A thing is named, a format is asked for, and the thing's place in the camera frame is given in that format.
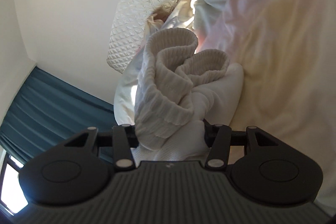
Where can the teal curtain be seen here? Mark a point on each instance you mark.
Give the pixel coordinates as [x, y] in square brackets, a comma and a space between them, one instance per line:
[52, 108]

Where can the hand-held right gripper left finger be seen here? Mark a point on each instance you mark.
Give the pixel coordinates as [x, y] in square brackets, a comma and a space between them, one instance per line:
[131, 138]

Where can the cream jacket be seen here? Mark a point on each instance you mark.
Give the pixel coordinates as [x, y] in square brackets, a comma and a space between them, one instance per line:
[178, 77]

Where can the pastel duvet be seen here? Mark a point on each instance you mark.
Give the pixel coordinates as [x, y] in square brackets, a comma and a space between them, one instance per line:
[275, 43]

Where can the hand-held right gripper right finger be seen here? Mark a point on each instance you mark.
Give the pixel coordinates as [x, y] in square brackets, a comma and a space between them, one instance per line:
[210, 138]

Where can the window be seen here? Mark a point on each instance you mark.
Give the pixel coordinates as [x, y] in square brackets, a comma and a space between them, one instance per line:
[11, 182]

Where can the cream quilted pillow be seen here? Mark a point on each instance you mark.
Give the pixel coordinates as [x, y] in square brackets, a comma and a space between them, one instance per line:
[147, 3]

